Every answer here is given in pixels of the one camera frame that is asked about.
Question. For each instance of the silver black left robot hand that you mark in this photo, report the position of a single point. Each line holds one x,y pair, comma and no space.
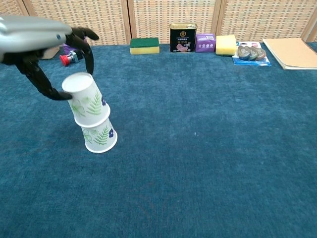
27,32

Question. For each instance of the white paper cup leaf print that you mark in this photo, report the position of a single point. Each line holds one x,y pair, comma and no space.
84,99
99,138

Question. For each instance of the beige lidded food container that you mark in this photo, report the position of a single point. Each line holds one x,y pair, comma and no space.
50,52

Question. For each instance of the purple tissue packet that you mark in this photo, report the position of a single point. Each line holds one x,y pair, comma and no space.
205,43
66,46

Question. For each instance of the red emergency stop button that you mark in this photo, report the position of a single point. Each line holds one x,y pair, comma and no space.
69,58

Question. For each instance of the green yellow scouring sponge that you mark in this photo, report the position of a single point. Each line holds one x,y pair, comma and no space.
144,45

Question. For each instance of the woven wooden folding screen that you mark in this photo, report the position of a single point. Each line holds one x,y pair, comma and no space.
153,17

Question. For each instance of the black luncheon meat can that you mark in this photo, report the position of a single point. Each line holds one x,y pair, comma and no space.
183,37

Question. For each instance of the blue carpet table cloth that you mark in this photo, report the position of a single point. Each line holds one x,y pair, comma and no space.
173,161

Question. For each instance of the yellow sponge block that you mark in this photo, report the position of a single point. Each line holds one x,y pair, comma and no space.
225,44

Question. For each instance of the grey heart tin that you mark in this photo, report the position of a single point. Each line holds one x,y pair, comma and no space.
244,52

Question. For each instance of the blue blister card pack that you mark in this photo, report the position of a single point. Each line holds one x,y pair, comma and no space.
250,62

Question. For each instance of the green heart tin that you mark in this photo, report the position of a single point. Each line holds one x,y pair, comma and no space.
255,54

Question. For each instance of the brown heart tin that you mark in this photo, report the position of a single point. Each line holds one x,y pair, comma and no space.
262,54

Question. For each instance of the kraft spiral notebook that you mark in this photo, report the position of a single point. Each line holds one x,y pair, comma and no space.
288,52

